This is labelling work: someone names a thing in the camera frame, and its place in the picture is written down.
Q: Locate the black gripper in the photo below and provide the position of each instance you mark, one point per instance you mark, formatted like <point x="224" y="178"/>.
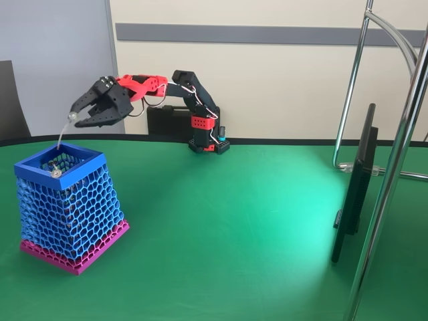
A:
<point x="112" y="100"/>

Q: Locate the thin metal screw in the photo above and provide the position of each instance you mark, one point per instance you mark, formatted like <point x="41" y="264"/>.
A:
<point x="63" y="131"/>

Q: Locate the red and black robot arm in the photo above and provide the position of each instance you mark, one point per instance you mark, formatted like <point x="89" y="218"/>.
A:
<point x="204" y="97"/>

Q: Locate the blue and pink lattice basket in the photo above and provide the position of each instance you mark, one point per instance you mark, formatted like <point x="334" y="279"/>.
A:
<point x="83" y="207"/>

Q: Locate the black plastic tool case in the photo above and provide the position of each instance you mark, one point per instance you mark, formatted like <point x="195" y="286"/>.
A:
<point x="167" y="120"/>

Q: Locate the black flat monitor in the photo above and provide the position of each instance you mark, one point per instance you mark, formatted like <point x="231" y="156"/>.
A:
<point x="354" y="187"/>

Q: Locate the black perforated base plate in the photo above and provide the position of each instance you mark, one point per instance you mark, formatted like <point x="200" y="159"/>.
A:
<point x="224" y="146"/>

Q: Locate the grey wall rail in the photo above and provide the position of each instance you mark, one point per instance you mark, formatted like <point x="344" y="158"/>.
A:
<point x="267" y="35"/>

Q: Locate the clear plastic frame foot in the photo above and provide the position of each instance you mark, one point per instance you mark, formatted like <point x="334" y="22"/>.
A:
<point x="346" y="167"/>

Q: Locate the chrome tube frame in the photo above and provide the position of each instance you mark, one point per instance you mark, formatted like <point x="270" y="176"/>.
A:
<point x="376" y="234"/>

